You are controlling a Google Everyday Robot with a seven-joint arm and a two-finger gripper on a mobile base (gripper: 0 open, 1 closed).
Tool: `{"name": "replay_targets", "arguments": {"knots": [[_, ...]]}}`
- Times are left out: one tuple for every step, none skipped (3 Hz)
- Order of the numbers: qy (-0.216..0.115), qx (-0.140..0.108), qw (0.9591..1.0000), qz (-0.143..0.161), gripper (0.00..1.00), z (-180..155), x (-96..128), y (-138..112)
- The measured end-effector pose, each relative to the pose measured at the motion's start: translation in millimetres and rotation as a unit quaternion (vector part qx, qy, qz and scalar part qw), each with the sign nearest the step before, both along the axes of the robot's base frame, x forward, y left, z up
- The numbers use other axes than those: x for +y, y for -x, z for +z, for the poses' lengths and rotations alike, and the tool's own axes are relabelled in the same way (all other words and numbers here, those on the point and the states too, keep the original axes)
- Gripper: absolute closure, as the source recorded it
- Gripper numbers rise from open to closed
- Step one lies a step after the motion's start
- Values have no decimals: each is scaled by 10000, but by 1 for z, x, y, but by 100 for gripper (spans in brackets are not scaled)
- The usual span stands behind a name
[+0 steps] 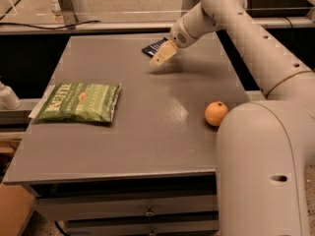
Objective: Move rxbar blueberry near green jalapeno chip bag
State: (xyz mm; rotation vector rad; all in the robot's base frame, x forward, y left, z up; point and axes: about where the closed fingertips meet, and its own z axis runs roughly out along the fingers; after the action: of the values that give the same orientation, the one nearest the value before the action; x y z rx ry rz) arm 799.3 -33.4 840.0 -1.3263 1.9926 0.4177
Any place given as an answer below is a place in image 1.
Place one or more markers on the lower grey drawer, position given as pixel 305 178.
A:
pixel 145 226

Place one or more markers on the dark blue rxbar wrapper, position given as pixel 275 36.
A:
pixel 153 48

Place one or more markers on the left metal bracket post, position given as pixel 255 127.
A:
pixel 67 12

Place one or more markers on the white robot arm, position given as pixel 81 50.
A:
pixel 264 145

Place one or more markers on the orange fruit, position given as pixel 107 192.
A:
pixel 215 112

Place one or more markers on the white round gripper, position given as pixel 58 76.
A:
pixel 179 35

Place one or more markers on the upper grey drawer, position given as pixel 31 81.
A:
pixel 80 208

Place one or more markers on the brown cardboard box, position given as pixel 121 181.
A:
pixel 15 210

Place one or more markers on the grey drawer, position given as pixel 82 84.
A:
pixel 145 226
pixel 80 208

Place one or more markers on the grey metal rail frame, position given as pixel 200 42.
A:
pixel 98 27

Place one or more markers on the green jalapeno chip bag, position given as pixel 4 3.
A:
pixel 77 102

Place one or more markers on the white pipe at left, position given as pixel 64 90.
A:
pixel 8 97

